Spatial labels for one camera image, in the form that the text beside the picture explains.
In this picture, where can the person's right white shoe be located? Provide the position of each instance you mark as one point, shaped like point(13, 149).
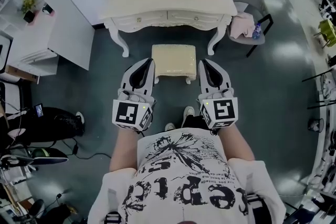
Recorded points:
point(189, 111)

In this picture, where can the person's black trousers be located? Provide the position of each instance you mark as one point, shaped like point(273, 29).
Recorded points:
point(193, 122)

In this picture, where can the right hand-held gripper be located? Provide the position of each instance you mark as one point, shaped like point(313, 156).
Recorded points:
point(224, 111)

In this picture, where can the person's white shoe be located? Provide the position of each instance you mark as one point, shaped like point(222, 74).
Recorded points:
point(189, 111)
point(170, 127)

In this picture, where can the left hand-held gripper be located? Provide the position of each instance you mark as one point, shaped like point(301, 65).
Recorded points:
point(128, 112)

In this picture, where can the pink cloth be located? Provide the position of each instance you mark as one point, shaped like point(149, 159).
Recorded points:
point(240, 25)

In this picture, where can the person's left forearm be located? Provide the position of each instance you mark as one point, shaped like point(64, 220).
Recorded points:
point(124, 149)

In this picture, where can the black phone with lit screen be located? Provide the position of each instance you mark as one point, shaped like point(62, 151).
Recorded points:
point(39, 110)

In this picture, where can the blue plastic bottle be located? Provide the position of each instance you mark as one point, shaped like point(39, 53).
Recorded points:
point(257, 31)

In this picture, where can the person's left white shoe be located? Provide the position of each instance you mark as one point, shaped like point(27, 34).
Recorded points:
point(170, 127)

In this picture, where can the cream upholstered stool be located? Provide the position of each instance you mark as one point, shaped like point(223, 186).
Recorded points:
point(173, 60)

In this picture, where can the white shelf unit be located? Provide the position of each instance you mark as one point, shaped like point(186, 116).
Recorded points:
point(60, 21)

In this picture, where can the black mesh trash bin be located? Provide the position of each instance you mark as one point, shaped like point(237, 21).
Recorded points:
point(316, 126)

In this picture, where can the person's right forearm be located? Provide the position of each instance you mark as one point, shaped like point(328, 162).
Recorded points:
point(237, 141)

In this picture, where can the yellow plant in black pot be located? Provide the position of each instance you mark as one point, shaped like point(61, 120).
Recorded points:
point(29, 9)

